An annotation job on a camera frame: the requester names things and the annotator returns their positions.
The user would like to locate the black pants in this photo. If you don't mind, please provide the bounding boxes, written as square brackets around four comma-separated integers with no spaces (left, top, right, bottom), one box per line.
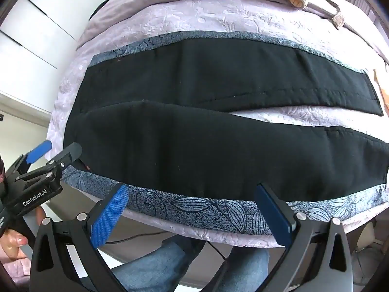
[62,40,389,203]

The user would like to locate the white wardrobe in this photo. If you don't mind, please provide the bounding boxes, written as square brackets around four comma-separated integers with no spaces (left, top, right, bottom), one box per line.
[0,0,122,128]

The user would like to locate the orange cloth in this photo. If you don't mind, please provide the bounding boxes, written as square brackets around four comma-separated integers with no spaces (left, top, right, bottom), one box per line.
[373,69,389,114]

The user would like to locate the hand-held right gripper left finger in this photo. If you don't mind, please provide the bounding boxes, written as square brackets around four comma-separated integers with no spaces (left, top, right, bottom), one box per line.
[29,183,131,292]

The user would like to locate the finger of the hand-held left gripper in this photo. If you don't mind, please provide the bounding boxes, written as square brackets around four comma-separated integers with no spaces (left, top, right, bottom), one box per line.
[6,140,53,174]
[15,142,83,182]

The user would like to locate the person's left hand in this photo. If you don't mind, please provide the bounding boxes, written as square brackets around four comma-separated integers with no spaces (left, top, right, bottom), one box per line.
[0,205,45,262]

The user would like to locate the person's right leg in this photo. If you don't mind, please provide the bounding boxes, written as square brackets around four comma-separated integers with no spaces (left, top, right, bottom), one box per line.
[211,246,271,292]

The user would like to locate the person's left leg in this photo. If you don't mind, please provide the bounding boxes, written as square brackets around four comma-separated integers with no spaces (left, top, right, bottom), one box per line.
[111,237,208,292]

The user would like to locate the person's leg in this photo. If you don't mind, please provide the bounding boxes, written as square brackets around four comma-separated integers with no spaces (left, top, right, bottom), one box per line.
[211,246,271,292]
[111,237,208,292]

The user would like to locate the lilac bedspread with floral band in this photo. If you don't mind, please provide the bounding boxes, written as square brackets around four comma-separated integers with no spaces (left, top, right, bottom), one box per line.
[45,0,389,250]

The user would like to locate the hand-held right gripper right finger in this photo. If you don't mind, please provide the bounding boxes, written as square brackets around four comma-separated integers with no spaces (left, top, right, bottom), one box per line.
[255,182,354,292]

